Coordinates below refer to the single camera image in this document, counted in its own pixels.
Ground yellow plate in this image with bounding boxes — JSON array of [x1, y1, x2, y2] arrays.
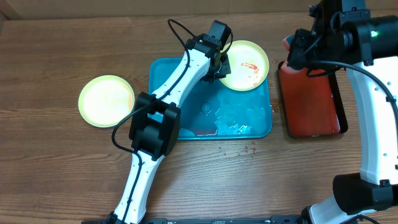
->
[[220, 40, 269, 91], [78, 75, 135, 128]]

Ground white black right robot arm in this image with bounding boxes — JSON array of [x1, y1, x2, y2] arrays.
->
[[286, 0, 397, 223]]

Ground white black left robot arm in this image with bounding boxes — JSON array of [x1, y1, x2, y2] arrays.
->
[[105, 21, 233, 224]]

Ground teal plastic tray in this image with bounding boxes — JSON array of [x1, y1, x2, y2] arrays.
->
[[146, 57, 273, 141]]

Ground black tray with red water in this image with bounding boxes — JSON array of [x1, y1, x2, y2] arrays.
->
[[277, 61, 348, 138]]

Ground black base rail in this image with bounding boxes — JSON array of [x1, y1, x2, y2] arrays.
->
[[81, 214, 312, 224]]

